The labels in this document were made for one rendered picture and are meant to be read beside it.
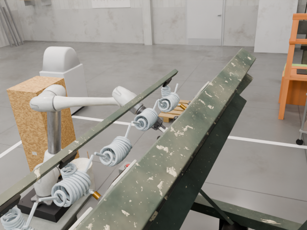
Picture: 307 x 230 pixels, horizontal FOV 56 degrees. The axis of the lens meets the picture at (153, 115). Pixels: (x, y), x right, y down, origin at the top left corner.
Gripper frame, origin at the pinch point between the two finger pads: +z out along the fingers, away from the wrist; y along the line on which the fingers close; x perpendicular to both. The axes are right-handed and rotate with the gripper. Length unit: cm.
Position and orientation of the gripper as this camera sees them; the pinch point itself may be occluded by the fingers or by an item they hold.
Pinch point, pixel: (164, 130)
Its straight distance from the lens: 183.5
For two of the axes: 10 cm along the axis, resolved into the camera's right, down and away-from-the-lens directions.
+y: -4.5, 6.6, 6.0
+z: 7.7, 6.3, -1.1
